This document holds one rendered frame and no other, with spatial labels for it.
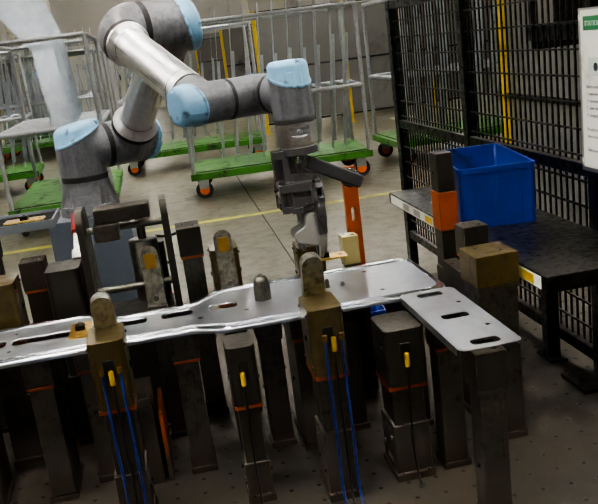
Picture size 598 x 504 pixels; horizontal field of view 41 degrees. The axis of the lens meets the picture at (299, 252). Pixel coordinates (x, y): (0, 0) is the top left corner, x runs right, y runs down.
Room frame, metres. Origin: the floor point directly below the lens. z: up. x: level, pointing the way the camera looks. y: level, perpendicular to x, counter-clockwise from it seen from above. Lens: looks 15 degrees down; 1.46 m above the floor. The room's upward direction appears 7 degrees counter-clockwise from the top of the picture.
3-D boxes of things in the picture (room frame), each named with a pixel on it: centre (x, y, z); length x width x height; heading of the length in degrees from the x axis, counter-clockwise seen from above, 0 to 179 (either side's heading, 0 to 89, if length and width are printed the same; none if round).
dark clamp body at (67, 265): (1.60, 0.48, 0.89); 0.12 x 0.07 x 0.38; 9
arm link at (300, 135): (1.45, -0.02, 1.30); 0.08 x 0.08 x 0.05
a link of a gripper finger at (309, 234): (1.44, -0.03, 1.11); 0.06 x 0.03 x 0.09; 99
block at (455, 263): (1.49, -0.31, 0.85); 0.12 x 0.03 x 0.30; 9
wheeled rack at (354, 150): (8.67, 0.09, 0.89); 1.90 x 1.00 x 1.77; 95
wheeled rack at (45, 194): (8.27, 2.26, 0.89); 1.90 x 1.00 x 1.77; 9
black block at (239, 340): (1.25, 0.12, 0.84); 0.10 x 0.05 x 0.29; 9
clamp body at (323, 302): (1.24, -0.02, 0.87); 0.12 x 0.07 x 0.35; 9
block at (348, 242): (1.60, -0.10, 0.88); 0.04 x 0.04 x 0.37; 9
